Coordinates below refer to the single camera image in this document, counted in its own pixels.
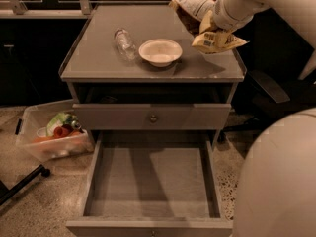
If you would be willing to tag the white paper bowl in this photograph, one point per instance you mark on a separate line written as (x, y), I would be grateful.
(160, 52)

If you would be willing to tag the clear plastic water bottle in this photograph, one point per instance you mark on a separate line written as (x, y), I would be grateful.
(125, 44)

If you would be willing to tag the brown chip bag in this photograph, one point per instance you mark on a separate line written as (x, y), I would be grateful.
(191, 13)

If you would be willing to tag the grey drawer cabinet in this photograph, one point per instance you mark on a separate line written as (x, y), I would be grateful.
(96, 73)

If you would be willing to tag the orange red can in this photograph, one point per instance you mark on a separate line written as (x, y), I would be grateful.
(62, 131)

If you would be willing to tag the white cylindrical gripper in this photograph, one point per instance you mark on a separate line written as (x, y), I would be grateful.
(226, 17)

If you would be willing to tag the black office chair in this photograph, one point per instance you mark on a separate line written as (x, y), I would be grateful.
(274, 56)

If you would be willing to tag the closed grey top drawer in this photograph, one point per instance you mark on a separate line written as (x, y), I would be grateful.
(137, 116)

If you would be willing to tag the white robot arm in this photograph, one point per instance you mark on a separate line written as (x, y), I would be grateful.
(276, 195)

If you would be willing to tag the black chair leg with caster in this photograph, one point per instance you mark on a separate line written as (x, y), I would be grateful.
(6, 193)

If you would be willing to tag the green snack bag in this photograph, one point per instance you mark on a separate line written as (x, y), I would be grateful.
(58, 121)

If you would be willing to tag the round metal drawer knob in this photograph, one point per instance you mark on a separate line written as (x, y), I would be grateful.
(153, 119)

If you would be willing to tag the clear plastic storage bin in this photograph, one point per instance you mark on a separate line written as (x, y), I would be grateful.
(33, 131)

